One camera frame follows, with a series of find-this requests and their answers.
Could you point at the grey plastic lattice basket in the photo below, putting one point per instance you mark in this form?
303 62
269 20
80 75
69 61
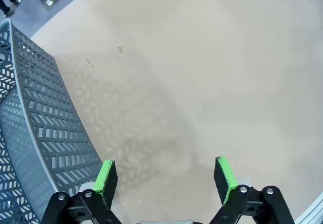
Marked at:
38 113

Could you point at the aluminium frame rail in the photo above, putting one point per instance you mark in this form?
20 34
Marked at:
311 210

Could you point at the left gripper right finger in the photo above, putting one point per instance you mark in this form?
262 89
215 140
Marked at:
225 181

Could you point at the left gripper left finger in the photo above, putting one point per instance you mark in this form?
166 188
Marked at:
106 181

